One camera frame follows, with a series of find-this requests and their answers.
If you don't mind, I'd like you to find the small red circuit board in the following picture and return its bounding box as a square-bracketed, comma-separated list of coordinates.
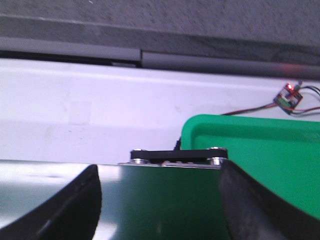
[273, 83, 303, 114]

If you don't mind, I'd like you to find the green conveyor belt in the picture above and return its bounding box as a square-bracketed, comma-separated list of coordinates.
[0, 160, 229, 240]

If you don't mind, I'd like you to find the green plastic tray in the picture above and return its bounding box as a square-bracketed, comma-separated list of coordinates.
[181, 114, 320, 218]

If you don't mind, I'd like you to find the dark granite countertop slab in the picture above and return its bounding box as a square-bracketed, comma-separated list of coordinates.
[0, 0, 320, 53]

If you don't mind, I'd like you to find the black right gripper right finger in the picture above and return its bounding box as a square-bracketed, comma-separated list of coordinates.
[219, 160, 320, 240]

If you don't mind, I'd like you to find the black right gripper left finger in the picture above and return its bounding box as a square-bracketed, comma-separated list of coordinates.
[0, 164, 102, 240]

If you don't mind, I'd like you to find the black conveyor end plate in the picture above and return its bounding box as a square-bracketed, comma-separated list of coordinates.
[129, 147, 228, 165]

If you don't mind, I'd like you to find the grey panel under countertop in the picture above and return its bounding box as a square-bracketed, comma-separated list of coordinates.
[0, 36, 320, 81]

